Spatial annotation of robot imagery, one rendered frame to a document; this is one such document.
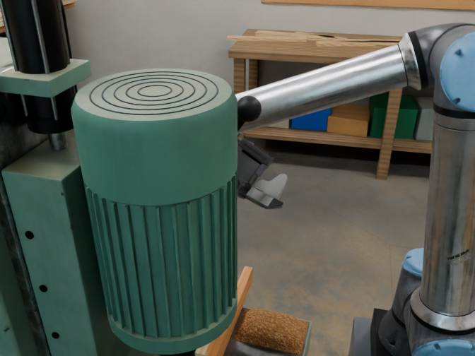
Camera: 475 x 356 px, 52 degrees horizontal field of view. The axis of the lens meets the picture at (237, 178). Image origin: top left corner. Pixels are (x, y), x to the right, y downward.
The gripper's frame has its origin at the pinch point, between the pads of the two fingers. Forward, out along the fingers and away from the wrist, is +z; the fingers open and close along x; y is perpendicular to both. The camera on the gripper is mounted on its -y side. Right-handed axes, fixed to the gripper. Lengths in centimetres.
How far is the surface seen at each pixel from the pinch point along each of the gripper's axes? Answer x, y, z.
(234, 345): 21.2, -24.3, -31.4
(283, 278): 60, -7, -180
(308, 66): 12, 137, -292
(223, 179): -2.1, -3.0, 16.8
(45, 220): -15.7, -18.3, 9.8
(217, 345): 17.2, -25.4, -26.6
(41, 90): -23.1, -6.5, 15.7
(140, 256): -4.5, -14.8, 14.3
